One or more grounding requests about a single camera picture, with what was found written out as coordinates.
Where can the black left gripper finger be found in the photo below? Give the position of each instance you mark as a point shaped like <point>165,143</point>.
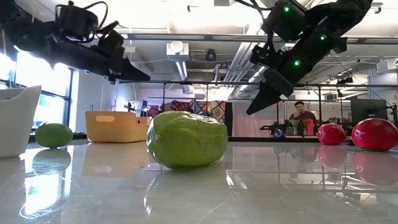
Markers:
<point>132,74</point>

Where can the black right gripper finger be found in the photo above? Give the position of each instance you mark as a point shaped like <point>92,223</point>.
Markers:
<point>262,99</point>

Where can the red tomato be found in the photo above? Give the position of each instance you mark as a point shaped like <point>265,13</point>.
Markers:
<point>374,135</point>
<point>331,134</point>

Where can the green lime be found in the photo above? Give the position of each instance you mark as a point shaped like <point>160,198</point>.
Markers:
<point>53,135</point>

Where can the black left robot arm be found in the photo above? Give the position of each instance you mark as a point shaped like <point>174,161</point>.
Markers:
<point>37,40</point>

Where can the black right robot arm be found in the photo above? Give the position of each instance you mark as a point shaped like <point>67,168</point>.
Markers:
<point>311,53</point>

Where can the pale curtain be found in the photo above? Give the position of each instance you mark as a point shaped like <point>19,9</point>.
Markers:
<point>248,121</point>

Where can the person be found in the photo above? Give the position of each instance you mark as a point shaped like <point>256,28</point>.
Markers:
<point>303,116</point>

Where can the colourful patterned cloth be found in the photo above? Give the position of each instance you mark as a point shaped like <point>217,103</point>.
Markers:
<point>214,109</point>

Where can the white ceiling box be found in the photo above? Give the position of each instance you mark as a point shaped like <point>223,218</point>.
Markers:
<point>177,51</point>

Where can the yellow plastic basket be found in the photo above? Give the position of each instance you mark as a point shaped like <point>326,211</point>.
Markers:
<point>118,130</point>

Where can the black spotlight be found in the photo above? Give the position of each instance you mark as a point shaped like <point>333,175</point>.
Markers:
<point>345,80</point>

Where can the black pipe rack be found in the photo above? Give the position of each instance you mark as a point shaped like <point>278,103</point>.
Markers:
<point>199,82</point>

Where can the black round ceiling device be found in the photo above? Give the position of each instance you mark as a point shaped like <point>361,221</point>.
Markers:
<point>211,55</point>

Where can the black monitor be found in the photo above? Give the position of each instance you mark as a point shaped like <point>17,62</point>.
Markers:
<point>368,109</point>

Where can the white ceiling unit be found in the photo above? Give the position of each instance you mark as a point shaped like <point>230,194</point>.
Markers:
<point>387,65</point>

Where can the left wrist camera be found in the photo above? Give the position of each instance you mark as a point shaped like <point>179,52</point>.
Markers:
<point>110,40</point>

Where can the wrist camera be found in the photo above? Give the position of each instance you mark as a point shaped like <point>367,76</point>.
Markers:
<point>110,40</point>
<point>264,56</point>

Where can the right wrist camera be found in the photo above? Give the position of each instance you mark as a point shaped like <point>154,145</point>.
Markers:
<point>264,56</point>

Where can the black table frame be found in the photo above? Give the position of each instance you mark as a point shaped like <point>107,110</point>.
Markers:
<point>264,139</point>

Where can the silver ceiling duct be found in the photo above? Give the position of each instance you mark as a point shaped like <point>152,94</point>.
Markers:
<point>239,65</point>

